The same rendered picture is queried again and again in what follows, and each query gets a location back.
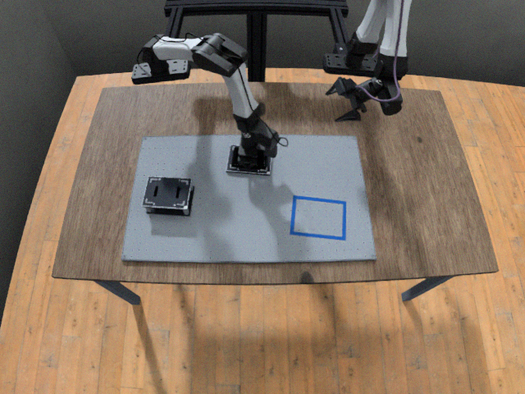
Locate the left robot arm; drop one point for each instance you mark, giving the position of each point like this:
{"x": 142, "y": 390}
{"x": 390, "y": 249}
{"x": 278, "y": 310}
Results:
{"x": 364, "y": 41}

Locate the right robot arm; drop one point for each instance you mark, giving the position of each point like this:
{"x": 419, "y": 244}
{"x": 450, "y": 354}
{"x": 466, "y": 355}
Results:
{"x": 156, "y": 52}

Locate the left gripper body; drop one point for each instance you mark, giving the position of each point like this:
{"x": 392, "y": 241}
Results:
{"x": 359, "y": 99}

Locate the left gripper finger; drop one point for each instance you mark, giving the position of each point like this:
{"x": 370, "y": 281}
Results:
{"x": 347, "y": 117}
{"x": 332, "y": 90}

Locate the blue tape rectangle outline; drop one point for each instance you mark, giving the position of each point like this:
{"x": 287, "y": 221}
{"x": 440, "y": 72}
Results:
{"x": 292, "y": 232}

